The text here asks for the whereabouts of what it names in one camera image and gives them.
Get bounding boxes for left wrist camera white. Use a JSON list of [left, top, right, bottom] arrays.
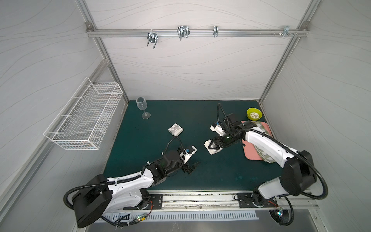
[[180, 146, 197, 164]]

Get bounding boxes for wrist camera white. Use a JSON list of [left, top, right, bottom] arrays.
[[180, 146, 197, 164], [210, 123, 226, 137]]

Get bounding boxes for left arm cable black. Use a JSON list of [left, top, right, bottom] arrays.
[[63, 174, 141, 209]]

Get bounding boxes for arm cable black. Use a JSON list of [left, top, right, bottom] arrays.
[[216, 102, 328, 200], [63, 174, 141, 209]]

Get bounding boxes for metal bracket hook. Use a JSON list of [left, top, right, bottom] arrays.
[[273, 26, 299, 38]]

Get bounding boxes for green bowl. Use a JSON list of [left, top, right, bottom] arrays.
[[246, 108, 263, 121]]

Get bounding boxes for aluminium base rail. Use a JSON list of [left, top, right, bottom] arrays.
[[98, 189, 319, 214]]

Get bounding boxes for white closed jewelry box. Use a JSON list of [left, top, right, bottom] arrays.
[[168, 123, 184, 136]]

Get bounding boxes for green checkered cloth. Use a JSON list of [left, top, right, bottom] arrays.
[[254, 121, 275, 163]]

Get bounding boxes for white wire basket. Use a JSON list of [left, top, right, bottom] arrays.
[[43, 77, 123, 150]]

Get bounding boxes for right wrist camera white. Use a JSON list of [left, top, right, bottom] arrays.
[[210, 123, 226, 137]]

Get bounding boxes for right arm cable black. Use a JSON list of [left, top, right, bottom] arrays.
[[216, 102, 328, 200]]

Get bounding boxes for clear wine glass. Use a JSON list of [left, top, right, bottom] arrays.
[[136, 97, 151, 119]]

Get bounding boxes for metal clamp hook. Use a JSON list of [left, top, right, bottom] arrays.
[[146, 32, 158, 49]]

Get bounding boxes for small metal ring hook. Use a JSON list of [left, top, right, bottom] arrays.
[[213, 26, 219, 38]]

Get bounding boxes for aluminium crossbar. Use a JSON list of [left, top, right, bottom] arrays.
[[87, 28, 310, 38]]

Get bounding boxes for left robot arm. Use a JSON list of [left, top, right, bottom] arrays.
[[63, 146, 197, 228]]

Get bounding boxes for pink tray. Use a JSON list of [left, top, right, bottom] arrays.
[[240, 121, 274, 161]]

